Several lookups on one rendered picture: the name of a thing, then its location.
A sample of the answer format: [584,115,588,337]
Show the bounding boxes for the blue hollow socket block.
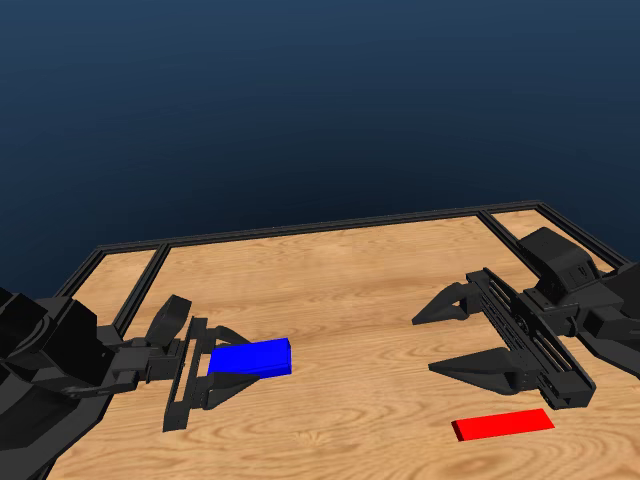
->
[207,338,293,379]

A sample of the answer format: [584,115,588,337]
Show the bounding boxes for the thin red peg bar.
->
[451,408,556,443]

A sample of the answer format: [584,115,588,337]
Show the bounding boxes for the black table frame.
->
[52,199,634,334]

